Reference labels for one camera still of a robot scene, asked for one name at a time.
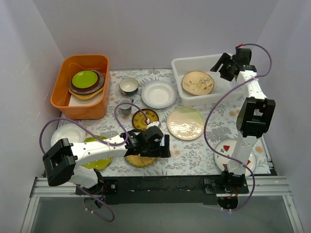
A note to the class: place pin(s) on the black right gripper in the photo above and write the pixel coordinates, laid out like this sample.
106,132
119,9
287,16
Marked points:
226,67

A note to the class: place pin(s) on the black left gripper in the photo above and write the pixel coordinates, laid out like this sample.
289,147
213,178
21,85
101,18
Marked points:
165,146

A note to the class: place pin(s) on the tan bird painted plate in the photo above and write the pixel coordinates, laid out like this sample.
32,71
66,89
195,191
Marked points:
198,83

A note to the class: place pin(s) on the white watermelon pattern plate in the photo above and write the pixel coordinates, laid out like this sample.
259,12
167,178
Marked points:
240,149

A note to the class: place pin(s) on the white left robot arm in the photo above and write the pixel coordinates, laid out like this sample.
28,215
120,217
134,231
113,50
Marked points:
64,161

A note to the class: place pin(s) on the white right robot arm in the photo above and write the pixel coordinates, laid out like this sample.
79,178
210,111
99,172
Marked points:
253,120

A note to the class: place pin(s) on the white plastic bin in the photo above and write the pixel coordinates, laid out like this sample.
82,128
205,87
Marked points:
182,66

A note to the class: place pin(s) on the orange plastic bin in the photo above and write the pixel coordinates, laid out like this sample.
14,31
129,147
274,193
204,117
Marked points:
61,96

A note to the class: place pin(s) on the round bamboo woven tray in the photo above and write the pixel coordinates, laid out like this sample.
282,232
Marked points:
137,161

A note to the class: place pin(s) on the cream green glazed plate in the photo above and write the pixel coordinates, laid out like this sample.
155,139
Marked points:
185,123

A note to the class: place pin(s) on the yellow black patterned plate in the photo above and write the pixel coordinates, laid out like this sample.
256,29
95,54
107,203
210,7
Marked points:
139,120

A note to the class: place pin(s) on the floral patterned table mat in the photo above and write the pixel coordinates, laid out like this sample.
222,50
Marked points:
187,157

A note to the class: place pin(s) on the grey ceramic mug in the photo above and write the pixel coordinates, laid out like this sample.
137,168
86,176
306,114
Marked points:
125,106

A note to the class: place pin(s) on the white deep plate blue rim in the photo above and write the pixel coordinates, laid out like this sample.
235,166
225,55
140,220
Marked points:
159,94

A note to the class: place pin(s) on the lime green dotted plate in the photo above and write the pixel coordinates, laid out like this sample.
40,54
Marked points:
98,164

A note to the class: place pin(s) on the dark teal ceramic bowl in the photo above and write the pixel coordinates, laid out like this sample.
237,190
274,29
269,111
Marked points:
129,86

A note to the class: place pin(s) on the white deep plate left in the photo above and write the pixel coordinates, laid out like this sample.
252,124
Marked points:
70,131

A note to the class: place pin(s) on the grey speckled plate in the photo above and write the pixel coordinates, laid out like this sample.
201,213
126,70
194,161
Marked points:
99,86

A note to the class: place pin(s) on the dark brown plate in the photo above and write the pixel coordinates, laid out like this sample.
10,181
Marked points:
87,89

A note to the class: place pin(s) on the yellow woven basket plate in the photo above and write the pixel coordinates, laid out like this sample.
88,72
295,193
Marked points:
88,96

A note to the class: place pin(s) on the white square plate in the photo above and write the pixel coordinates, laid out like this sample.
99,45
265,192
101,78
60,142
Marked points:
74,101

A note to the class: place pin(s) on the lime green small plate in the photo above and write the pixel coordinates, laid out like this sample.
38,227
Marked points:
84,79

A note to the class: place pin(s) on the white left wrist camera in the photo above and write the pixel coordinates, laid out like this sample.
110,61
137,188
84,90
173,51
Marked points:
155,123

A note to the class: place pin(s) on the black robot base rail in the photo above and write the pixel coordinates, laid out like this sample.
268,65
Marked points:
160,189

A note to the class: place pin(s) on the aluminium frame rail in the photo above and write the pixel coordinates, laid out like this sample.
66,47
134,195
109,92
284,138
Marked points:
265,186

